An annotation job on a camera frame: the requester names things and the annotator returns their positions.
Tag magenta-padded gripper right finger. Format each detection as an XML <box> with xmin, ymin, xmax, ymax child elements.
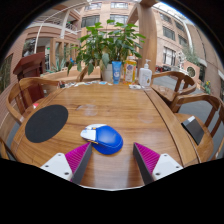
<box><xmin>133</xmin><ymin>142</ymin><xmax>184</xmax><ymax>185</ymax></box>

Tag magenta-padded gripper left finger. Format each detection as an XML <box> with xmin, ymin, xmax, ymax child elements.
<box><xmin>39</xmin><ymin>142</ymin><xmax>93</xmax><ymax>185</ymax></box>

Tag blue and white computer mouse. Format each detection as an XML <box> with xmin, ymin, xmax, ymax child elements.
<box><xmin>80</xmin><ymin>123</ymin><xmax>124</xmax><ymax>156</ymax></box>

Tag black round mouse pad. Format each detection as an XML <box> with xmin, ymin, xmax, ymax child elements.
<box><xmin>24</xmin><ymin>104</ymin><xmax>69</xmax><ymax>144</ymax></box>

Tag black notebook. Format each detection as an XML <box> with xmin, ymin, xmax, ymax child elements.
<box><xmin>181</xmin><ymin>115</ymin><xmax>205</xmax><ymax>146</ymax></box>

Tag wooden armchair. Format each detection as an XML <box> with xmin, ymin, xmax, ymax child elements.
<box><xmin>5</xmin><ymin>77</ymin><xmax>61</xmax><ymax>126</ymax></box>
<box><xmin>77</xmin><ymin>65</ymin><xmax>103</xmax><ymax>83</ymax></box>
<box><xmin>169</xmin><ymin>93</ymin><xmax>224</xmax><ymax>163</ymax></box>
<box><xmin>151</xmin><ymin>70</ymin><xmax>198</xmax><ymax>106</ymax></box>

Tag yellow flower plant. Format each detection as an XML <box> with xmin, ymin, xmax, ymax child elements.
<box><xmin>203</xmin><ymin>80</ymin><xmax>213</xmax><ymax>94</ymax></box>

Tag white pump bottle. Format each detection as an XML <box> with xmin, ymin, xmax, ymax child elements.
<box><xmin>137</xmin><ymin>59</ymin><xmax>153</xmax><ymax>88</ymax></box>

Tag spiky green agave plant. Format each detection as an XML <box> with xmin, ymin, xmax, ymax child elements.
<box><xmin>49</xmin><ymin>58</ymin><xmax>69</xmax><ymax>73</ymax></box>

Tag yellow liquid bottle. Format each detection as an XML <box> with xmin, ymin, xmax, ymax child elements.
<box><xmin>123</xmin><ymin>55</ymin><xmax>138</xmax><ymax>85</ymax></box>

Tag dark red wooden lectern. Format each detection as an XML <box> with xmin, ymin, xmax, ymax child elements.
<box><xmin>13</xmin><ymin>51</ymin><xmax>46</xmax><ymax>104</ymax></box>

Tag blue squeeze tube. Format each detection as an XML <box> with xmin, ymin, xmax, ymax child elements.
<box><xmin>111</xmin><ymin>60</ymin><xmax>123</xmax><ymax>85</ymax></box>

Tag white statue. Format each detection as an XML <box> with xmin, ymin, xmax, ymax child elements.
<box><xmin>176</xmin><ymin>49</ymin><xmax>188</xmax><ymax>69</ymax></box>

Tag green potted plant white pot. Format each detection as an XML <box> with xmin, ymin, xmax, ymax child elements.
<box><xmin>67</xmin><ymin>19</ymin><xmax>147</xmax><ymax>84</ymax></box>

